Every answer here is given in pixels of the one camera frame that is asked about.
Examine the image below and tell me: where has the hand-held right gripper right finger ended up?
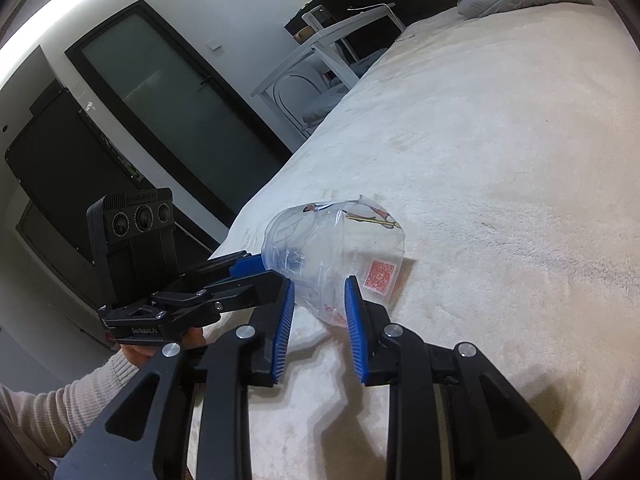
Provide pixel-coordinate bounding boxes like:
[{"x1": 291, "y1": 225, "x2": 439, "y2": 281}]
[{"x1": 343, "y1": 276, "x2": 583, "y2": 480}]

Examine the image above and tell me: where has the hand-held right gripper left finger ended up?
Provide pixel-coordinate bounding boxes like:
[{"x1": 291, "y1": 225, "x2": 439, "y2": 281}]
[{"x1": 52, "y1": 276, "x2": 296, "y2": 480}]

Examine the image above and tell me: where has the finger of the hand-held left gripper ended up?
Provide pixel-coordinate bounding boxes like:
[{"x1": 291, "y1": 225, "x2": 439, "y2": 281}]
[
  {"x1": 172, "y1": 250, "x2": 264, "y2": 291},
  {"x1": 150, "y1": 270, "x2": 290, "y2": 322}
]

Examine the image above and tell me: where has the clear plastic cup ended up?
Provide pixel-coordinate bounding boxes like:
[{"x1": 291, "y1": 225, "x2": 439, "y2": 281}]
[{"x1": 261, "y1": 194, "x2": 405, "y2": 328}]

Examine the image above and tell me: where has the person's left forearm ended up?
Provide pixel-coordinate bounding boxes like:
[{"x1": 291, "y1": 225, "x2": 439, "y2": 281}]
[{"x1": 0, "y1": 347, "x2": 141, "y2": 461}]

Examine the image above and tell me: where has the person's left hand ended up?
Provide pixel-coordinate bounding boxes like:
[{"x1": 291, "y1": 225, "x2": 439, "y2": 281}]
[{"x1": 120, "y1": 327, "x2": 208, "y2": 373}]

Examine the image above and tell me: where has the black wardrobe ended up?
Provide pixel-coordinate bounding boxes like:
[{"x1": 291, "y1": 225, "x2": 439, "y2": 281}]
[{"x1": 0, "y1": 77, "x2": 231, "y2": 351}]

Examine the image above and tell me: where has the frosted glass door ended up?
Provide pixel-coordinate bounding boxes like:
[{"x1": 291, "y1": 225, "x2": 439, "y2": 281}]
[{"x1": 65, "y1": 0, "x2": 293, "y2": 231}]

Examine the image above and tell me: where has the beige fleece blanket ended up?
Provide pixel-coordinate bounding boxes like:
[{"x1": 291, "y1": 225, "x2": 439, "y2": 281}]
[{"x1": 187, "y1": 0, "x2": 640, "y2": 480}]

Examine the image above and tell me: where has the white chair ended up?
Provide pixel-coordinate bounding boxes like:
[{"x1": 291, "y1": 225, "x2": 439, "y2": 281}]
[{"x1": 250, "y1": 2, "x2": 406, "y2": 138}]

